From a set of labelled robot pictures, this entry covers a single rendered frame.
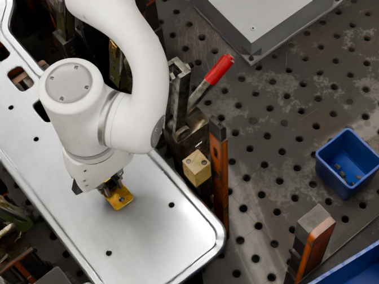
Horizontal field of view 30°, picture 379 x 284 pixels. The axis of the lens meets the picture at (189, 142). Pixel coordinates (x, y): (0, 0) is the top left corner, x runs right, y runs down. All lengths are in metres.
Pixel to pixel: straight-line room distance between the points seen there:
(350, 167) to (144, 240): 0.56
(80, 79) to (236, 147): 0.71
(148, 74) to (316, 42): 0.87
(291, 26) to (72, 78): 0.86
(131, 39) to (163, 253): 0.41
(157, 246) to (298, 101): 0.60
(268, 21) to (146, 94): 0.76
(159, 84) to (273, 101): 0.74
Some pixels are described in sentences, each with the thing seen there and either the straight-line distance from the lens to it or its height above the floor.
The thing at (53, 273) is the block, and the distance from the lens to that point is 1.20.
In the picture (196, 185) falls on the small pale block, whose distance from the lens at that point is 1.17.
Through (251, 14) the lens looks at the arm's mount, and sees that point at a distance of 1.63.
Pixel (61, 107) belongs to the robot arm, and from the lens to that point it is 0.89.
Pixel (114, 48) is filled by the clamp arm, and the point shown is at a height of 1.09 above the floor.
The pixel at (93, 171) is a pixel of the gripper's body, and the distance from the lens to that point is 1.07.
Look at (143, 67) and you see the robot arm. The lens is 0.88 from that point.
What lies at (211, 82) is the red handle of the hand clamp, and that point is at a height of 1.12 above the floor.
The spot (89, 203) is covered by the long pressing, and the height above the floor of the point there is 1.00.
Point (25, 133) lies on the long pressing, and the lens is 1.29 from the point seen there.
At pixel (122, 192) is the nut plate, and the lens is 1.20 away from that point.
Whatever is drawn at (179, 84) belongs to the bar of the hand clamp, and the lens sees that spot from 1.06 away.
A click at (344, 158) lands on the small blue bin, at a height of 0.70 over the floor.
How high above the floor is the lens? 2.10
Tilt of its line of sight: 63 degrees down
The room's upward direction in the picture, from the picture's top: 7 degrees counter-clockwise
